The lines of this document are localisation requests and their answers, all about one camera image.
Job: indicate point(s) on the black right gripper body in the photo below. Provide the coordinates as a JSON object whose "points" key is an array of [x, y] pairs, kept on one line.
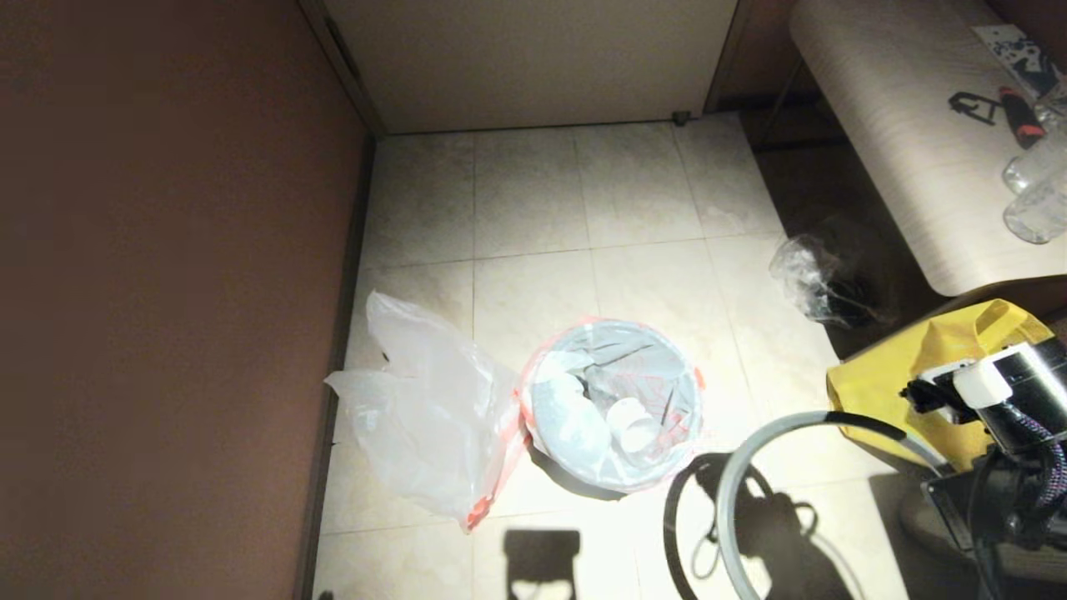
{"points": [[1025, 508]]}

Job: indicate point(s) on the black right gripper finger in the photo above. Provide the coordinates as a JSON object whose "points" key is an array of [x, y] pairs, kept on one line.
{"points": [[950, 512]]}

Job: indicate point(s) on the white red-printed trash bag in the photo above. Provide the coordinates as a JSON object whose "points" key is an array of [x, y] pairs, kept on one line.
{"points": [[617, 358]]}

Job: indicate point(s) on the yellow fabric tote bag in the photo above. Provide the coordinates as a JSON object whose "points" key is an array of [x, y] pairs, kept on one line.
{"points": [[875, 392]]}

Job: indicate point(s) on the crumpled clear plastic bag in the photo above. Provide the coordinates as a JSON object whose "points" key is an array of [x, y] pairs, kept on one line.
{"points": [[804, 275]]}

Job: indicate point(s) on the black round trash bin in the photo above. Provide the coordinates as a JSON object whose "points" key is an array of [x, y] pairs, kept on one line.
{"points": [[575, 483]]}

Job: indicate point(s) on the white plastic bag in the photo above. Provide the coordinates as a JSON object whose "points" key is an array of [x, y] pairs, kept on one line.
{"points": [[425, 417]]}

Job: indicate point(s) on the beige ribbed stool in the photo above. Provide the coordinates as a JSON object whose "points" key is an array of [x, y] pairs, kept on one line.
{"points": [[925, 521]]}

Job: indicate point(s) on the labelled clear plastic bottle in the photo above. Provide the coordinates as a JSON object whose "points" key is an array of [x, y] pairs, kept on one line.
{"points": [[632, 425]]}

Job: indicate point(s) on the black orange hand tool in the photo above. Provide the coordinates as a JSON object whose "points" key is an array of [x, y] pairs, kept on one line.
{"points": [[1021, 118]]}

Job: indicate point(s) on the beige wood-grain table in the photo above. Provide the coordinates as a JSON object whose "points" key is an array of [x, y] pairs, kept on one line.
{"points": [[900, 125]]}

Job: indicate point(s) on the crushed clear plastic bottle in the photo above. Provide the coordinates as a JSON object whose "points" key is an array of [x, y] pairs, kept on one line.
{"points": [[571, 417]]}

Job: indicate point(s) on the black metal clip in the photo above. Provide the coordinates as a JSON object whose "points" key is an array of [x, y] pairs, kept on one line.
{"points": [[963, 105]]}

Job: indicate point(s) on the blue white printed paper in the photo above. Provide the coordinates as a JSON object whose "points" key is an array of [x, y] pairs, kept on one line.
{"points": [[1019, 58]]}

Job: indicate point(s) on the white door panel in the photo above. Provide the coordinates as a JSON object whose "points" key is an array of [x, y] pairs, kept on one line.
{"points": [[533, 58]]}

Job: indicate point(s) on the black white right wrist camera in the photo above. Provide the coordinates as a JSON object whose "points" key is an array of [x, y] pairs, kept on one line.
{"points": [[984, 383]]}

